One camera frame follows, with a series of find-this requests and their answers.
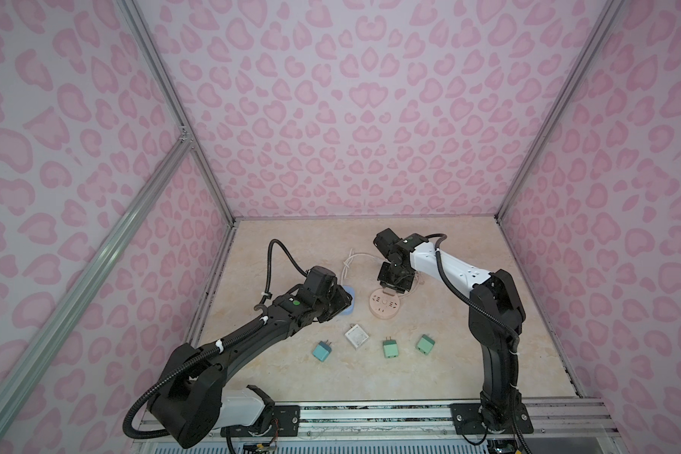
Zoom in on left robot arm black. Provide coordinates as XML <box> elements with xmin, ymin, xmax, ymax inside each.
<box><xmin>122</xmin><ymin>266</ymin><xmax>353</xmax><ymax>448</ymax></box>

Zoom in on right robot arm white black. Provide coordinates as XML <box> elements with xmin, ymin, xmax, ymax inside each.
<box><xmin>373</xmin><ymin>228</ymin><xmax>533</xmax><ymax>435</ymax></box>

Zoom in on pink round power strip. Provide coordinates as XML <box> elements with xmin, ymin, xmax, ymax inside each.
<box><xmin>369</xmin><ymin>289</ymin><xmax>401</xmax><ymax>320</ymax></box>

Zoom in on white square plug adapter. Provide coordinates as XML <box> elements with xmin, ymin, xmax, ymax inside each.
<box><xmin>344</xmin><ymin>325</ymin><xmax>370</xmax><ymax>349</ymax></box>

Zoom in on teal plug adapter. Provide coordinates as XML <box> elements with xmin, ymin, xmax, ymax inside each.
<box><xmin>312</xmin><ymin>342</ymin><xmax>332</xmax><ymax>362</ymax></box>

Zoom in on green plug adapter right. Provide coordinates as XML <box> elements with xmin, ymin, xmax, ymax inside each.
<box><xmin>416</xmin><ymin>334</ymin><xmax>435</xmax><ymax>356</ymax></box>

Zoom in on green plug adapter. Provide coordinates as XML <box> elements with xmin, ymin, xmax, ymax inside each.
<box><xmin>416</xmin><ymin>334</ymin><xmax>435</xmax><ymax>356</ymax></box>
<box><xmin>382</xmin><ymin>340</ymin><xmax>399</xmax><ymax>359</ymax></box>

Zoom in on green plug adapter middle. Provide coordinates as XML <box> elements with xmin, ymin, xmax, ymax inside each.
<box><xmin>382</xmin><ymin>340</ymin><xmax>399</xmax><ymax>359</ymax></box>

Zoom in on white power strip cable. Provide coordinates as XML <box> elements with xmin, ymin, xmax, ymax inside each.
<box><xmin>339</xmin><ymin>249</ymin><xmax>384</xmax><ymax>285</ymax></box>

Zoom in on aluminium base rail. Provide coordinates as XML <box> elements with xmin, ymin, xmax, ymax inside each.
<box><xmin>190</xmin><ymin>397</ymin><xmax>627</xmax><ymax>453</ymax></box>

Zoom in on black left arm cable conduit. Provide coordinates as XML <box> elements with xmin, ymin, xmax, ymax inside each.
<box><xmin>122</xmin><ymin>238</ymin><xmax>310</xmax><ymax>441</ymax></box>

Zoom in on aluminium frame profile left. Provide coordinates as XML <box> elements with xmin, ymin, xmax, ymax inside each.
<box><xmin>0</xmin><ymin>1</ymin><xmax>229</xmax><ymax>452</ymax></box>

